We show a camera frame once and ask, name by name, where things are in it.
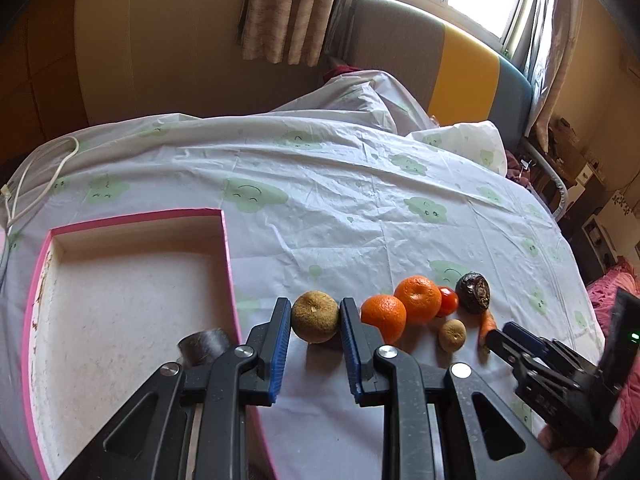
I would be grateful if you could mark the small orange carrot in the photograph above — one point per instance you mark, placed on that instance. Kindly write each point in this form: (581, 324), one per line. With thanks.
(487, 324)

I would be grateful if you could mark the beige patterned curtain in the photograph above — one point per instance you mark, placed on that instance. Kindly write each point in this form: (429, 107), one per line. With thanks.
(284, 31)

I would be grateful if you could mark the person's right hand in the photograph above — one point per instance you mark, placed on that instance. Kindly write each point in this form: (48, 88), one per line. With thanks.
(578, 463)

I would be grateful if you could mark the orange mandarin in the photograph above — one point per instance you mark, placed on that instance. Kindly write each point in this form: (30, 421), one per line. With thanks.
(387, 313)
(421, 298)

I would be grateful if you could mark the grey yellow blue headboard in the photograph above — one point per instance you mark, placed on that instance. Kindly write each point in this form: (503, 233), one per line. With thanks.
(454, 76)

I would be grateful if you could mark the white cloud-print tablecloth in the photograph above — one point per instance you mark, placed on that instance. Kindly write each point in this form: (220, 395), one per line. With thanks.
(324, 193)

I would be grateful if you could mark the dark cut eggplant piece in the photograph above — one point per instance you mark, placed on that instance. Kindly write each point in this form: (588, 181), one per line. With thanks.
(203, 347)

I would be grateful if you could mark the small brown kiwi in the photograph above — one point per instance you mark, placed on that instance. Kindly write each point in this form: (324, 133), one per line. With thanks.
(452, 336)

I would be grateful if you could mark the white cloud-print pillow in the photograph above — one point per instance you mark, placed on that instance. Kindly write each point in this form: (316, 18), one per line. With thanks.
(477, 141)

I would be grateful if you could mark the red tomato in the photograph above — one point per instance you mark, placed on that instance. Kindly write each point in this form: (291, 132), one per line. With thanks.
(449, 302)

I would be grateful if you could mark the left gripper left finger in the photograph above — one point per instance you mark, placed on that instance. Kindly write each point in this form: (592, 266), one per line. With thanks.
(190, 422)

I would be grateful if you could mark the pink rimmed white tray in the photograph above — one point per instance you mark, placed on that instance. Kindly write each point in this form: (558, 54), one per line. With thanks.
(109, 302)

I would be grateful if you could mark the right side sheer curtain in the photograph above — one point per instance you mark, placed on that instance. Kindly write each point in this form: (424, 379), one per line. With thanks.
(544, 39)

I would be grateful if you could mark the dark wrinkled passion fruit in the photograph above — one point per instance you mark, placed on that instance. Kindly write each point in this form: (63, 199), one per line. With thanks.
(473, 293)

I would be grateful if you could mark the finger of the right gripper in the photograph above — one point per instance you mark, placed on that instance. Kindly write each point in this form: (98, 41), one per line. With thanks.
(507, 349)
(529, 342)

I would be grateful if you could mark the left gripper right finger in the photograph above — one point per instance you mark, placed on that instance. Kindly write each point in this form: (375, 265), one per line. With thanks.
(438, 422)

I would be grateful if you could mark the large brown kiwi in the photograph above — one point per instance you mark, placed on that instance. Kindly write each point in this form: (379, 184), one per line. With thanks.
(315, 317)

